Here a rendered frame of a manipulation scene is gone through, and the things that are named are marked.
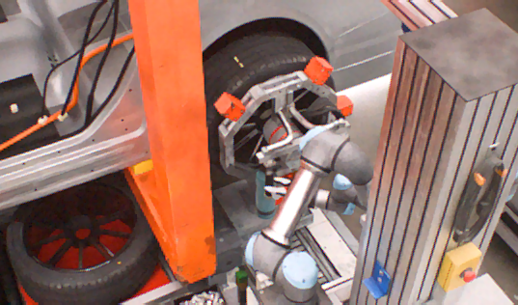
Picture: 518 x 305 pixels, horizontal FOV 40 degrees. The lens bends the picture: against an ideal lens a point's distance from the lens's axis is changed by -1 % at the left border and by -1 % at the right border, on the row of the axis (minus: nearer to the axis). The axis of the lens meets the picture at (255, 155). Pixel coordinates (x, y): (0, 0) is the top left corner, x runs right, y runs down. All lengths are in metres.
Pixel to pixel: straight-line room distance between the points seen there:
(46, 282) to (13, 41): 1.19
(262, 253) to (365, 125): 2.08
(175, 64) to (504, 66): 0.97
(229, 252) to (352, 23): 1.15
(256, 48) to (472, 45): 1.46
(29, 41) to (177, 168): 1.40
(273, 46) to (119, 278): 1.17
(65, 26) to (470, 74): 2.32
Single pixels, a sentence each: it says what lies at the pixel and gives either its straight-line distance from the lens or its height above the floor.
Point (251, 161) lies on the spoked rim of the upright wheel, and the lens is 3.22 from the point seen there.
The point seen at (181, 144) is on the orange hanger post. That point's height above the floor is 1.33.
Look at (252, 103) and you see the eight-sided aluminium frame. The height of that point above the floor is 1.09.
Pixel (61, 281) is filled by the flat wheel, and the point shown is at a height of 0.50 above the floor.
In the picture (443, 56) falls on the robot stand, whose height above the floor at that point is 2.03.
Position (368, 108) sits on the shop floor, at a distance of 4.47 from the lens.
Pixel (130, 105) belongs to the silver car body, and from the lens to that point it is 2.90.
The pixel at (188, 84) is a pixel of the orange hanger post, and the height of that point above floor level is 1.57.
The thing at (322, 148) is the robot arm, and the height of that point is 1.30.
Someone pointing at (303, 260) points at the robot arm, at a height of 1.05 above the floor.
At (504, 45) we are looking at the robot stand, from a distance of 1.67.
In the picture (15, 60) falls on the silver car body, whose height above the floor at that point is 0.88.
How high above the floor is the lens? 2.99
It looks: 46 degrees down
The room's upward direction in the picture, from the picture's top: straight up
